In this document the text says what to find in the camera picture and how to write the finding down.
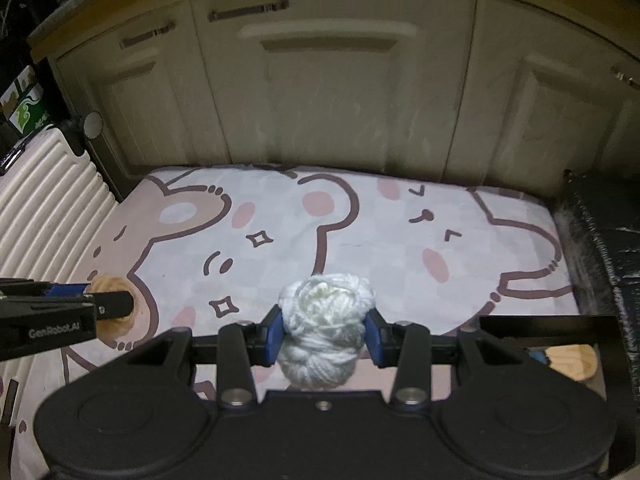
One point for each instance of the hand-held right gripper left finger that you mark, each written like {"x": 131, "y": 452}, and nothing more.
{"x": 272, "y": 337}

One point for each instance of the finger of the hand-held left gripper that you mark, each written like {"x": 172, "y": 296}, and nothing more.
{"x": 70, "y": 290}
{"x": 115, "y": 305}

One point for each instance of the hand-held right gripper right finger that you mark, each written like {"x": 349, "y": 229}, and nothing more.
{"x": 374, "y": 340}

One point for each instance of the tan plush bear toy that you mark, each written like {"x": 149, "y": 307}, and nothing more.
{"x": 117, "y": 326}

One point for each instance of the black box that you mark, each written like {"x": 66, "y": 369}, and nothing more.
{"x": 550, "y": 324}

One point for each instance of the round wooden disc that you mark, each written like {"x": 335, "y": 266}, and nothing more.
{"x": 575, "y": 365}

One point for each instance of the white ribbed suitcase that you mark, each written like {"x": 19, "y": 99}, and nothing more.
{"x": 45, "y": 200}

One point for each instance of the bear print blanket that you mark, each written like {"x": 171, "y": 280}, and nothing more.
{"x": 350, "y": 240}

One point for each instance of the green printed box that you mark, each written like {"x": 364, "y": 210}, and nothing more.
{"x": 30, "y": 110}

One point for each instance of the cream cabinet door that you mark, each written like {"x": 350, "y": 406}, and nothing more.
{"x": 150, "y": 110}
{"x": 550, "y": 110}
{"x": 340, "y": 100}

